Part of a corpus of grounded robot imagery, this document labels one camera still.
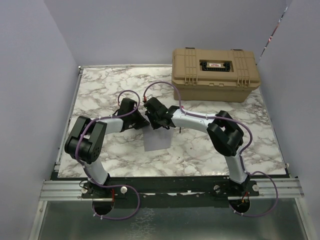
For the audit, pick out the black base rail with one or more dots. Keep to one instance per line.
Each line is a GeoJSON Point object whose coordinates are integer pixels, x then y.
{"type": "Point", "coordinates": [173, 192]}

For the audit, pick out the grey envelope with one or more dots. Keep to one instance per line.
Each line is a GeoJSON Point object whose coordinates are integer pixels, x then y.
{"type": "Point", "coordinates": [157, 139]}

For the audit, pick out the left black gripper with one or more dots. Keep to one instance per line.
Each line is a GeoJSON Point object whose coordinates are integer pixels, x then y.
{"type": "Point", "coordinates": [142, 122]}

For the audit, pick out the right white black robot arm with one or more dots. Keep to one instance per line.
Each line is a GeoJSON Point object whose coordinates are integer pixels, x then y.
{"type": "Point", "coordinates": [223, 131]}

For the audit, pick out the tan plastic tool case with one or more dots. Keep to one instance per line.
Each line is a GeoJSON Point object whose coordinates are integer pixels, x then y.
{"type": "Point", "coordinates": [214, 75]}

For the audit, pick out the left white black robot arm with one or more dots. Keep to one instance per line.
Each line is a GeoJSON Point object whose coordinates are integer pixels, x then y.
{"type": "Point", "coordinates": [85, 141]}

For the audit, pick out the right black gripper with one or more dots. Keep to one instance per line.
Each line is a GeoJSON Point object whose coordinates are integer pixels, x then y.
{"type": "Point", "coordinates": [154, 126]}

